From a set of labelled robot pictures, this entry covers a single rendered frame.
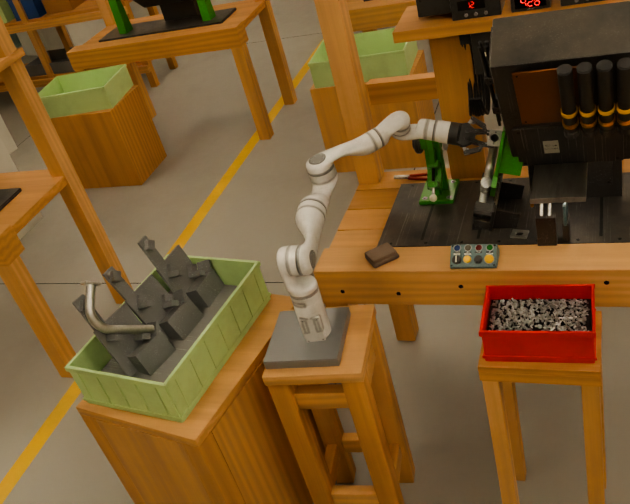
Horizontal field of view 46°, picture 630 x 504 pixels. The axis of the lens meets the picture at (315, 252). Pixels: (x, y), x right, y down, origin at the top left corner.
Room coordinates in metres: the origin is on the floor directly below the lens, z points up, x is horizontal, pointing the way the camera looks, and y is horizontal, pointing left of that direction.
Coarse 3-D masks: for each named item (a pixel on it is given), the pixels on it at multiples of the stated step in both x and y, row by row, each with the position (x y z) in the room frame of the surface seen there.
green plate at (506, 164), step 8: (504, 128) 2.06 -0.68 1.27; (504, 136) 2.05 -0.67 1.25; (504, 144) 2.06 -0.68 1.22; (504, 152) 2.06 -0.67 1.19; (504, 160) 2.06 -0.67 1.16; (512, 160) 2.05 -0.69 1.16; (496, 168) 2.06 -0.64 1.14; (504, 168) 2.06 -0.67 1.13; (512, 168) 2.05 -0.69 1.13; (520, 168) 2.04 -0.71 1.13; (496, 176) 2.06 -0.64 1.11
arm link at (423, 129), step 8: (424, 120) 2.26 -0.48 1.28; (432, 120) 2.26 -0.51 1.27; (416, 128) 2.26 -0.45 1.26; (424, 128) 2.24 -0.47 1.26; (432, 128) 2.23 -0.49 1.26; (392, 136) 2.31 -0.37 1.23; (400, 136) 2.28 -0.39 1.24; (408, 136) 2.28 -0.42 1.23; (416, 136) 2.26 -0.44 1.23; (424, 136) 2.24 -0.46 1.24
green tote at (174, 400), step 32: (192, 256) 2.38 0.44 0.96; (256, 288) 2.17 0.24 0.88; (224, 320) 2.00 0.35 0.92; (96, 352) 2.04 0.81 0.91; (192, 352) 1.84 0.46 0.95; (224, 352) 1.95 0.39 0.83; (96, 384) 1.89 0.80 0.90; (128, 384) 1.81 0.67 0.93; (160, 384) 1.73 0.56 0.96; (192, 384) 1.80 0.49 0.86; (160, 416) 1.77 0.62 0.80
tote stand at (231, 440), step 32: (256, 320) 2.12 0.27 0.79; (256, 352) 1.94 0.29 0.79; (224, 384) 1.84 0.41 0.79; (256, 384) 1.89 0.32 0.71; (96, 416) 1.89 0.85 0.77; (128, 416) 1.82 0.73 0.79; (192, 416) 1.74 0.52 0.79; (224, 416) 1.74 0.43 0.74; (256, 416) 1.84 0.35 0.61; (128, 448) 1.85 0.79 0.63; (160, 448) 1.74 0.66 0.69; (192, 448) 1.65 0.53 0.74; (224, 448) 1.70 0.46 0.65; (256, 448) 1.80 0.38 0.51; (288, 448) 1.91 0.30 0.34; (128, 480) 1.91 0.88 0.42; (160, 480) 1.80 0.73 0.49; (192, 480) 1.70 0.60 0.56; (224, 480) 1.66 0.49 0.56; (256, 480) 1.75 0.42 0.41; (288, 480) 1.86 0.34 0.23
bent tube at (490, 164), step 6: (492, 132) 2.16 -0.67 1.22; (498, 132) 2.15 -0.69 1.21; (492, 138) 2.19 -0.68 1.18; (498, 138) 2.16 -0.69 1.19; (492, 144) 2.14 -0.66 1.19; (498, 144) 2.13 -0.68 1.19; (492, 150) 2.20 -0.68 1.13; (492, 156) 2.21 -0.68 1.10; (486, 162) 2.23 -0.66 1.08; (492, 162) 2.21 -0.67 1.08; (486, 168) 2.21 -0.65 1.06; (492, 168) 2.20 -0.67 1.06; (486, 174) 2.19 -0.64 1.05; (492, 174) 2.19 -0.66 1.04; (480, 198) 2.14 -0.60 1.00; (486, 198) 2.13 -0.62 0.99
